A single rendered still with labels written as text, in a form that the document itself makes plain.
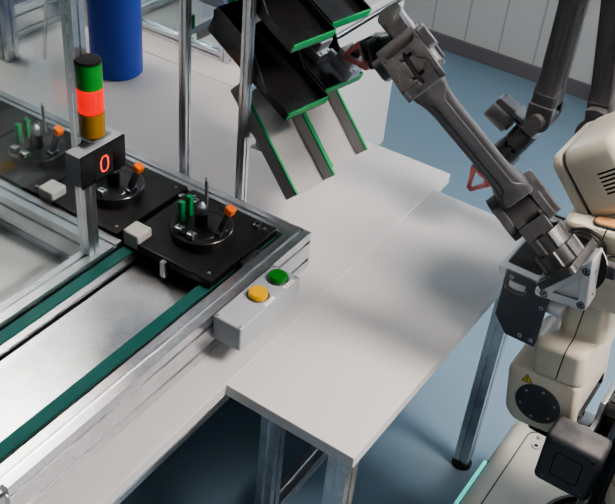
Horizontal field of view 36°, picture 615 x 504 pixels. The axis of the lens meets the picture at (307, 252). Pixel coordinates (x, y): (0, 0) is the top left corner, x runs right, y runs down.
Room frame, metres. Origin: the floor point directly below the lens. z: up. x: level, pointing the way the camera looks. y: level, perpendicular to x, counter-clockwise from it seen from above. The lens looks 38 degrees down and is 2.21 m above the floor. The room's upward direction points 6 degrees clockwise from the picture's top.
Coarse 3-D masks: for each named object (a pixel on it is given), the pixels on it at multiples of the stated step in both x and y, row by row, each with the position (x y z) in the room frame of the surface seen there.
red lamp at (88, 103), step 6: (78, 90) 1.53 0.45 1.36; (102, 90) 1.54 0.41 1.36; (78, 96) 1.53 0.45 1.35; (84, 96) 1.52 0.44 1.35; (90, 96) 1.52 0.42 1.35; (96, 96) 1.53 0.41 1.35; (102, 96) 1.54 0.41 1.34; (78, 102) 1.53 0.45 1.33; (84, 102) 1.52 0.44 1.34; (90, 102) 1.52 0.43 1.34; (96, 102) 1.53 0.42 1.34; (102, 102) 1.54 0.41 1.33; (78, 108) 1.53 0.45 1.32; (84, 108) 1.52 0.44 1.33; (90, 108) 1.52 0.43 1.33; (96, 108) 1.53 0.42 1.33; (102, 108) 1.54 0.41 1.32; (84, 114) 1.52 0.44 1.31; (90, 114) 1.52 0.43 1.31; (96, 114) 1.53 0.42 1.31
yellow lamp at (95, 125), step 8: (104, 112) 1.55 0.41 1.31; (80, 120) 1.53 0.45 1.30; (88, 120) 1.52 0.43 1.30; (96, 120) 1.53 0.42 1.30; (104, 120) 1.54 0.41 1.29; (80, 128) 1.53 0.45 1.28; (88, 128) 1.52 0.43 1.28; (96, 128) 1.52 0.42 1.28; (104, 128) 1.54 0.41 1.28; (88, 136) 1.52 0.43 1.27; (96, 136) 1.52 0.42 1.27
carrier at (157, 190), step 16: (128, 160) 1.91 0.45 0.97; (112, 176) 1.76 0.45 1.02; (128, 176) 1.81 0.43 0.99; (144, 176) 1.85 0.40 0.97; (160, 176) 1.85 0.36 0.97; (96, 192) 1.74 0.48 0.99; (112, 192) 1.74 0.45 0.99; (128, 192) 1.74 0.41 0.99; (144, 192) 1.78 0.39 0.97; (160, 192) 1.79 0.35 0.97; (176, 192) 1.79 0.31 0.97; (112, 208) 1.71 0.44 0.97; (128, 208) 1.71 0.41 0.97; (144, 208) 1.72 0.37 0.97; (160, 208) 1.74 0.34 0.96; (112, 224) 1.65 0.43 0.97; (128, 224) 1.65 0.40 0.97
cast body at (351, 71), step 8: (344, 48) 1.97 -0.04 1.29; (328, 56) 2.01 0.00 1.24; (336, 56) 1.98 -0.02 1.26; (352, 56) 1.96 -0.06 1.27; (360, 56) 1.97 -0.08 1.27; (336, 64) 1.98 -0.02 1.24; (344, 64) 1.96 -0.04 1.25; (352, 64) 1.95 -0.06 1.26; (344, 72) 1.96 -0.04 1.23; (352, 72) 1.95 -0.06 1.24
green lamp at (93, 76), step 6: (78, 66) 1.52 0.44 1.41; (96, 66) 1.53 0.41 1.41; (78, 72) 1.52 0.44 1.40; (84, 72) 1.52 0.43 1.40; (90, 72) 1.52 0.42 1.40; (96, 72) 1.53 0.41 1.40; (102, 72) 1.55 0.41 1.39; (78, 78) 1.52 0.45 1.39; (84, 78) 1.52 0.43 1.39; (90, 78) 1.52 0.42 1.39; (96, 78) 1.53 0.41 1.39; (102, 78) 1.55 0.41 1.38; (78, 84) 1.53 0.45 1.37; (84, 84) 1.52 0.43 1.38; (90, 84) 1.52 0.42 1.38; (96, 84) 1.53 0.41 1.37; (102, 84) 1.54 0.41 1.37; (84, 90) 1.52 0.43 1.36; (90, 90) 1.52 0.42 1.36; (96, 90) 1.53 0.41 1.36
